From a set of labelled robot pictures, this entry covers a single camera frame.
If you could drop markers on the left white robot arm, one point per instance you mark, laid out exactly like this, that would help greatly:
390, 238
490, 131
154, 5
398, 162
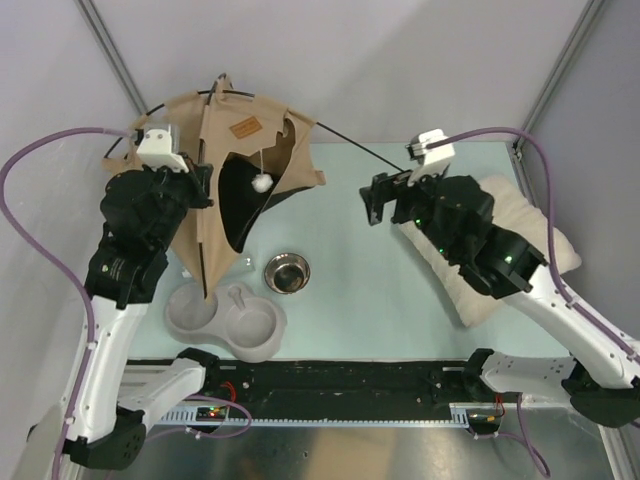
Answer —
103, 432

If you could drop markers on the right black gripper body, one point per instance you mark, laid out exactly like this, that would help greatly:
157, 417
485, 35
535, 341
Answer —
417, 204

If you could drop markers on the steel pet bowl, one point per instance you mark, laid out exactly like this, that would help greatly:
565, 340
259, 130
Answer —
287, 273

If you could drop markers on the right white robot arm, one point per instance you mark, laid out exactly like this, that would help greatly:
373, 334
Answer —
600, 375

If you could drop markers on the clear water bottle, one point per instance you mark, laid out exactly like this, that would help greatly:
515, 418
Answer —
241, 266

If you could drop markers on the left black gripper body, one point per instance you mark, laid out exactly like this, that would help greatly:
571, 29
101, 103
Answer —
179, 191

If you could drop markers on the beige fabric pet tent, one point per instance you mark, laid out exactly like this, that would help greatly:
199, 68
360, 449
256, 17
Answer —
246, 137

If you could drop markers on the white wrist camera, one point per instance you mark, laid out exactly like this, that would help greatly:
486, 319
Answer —
431, 160
157, 146

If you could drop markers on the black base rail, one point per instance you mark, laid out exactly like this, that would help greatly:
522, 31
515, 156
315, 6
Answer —
342, 391

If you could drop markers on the black tent pole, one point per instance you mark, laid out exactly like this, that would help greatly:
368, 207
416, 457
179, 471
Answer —
218, 85
252, 95

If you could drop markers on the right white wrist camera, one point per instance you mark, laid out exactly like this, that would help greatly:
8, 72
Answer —
431, 160

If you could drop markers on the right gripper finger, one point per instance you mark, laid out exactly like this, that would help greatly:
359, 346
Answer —
387, 182
375, 199

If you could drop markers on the white pompom toy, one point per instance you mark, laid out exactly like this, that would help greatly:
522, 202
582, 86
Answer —
262, 183

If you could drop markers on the grey double pet feeder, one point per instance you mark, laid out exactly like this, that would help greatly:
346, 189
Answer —
248, 326

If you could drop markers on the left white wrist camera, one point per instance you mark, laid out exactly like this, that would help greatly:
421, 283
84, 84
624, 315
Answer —
157, 146

